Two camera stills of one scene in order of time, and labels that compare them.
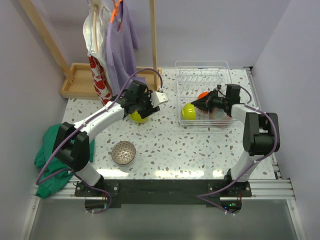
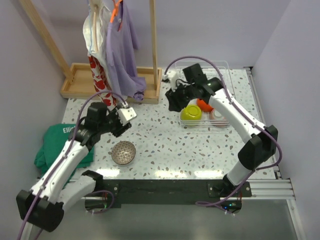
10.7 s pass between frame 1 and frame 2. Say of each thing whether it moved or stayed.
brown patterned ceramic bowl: stayed
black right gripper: moved
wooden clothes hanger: stayed
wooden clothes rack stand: stayed
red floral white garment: stayed
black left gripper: moved
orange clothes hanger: stayed
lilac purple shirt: stayed
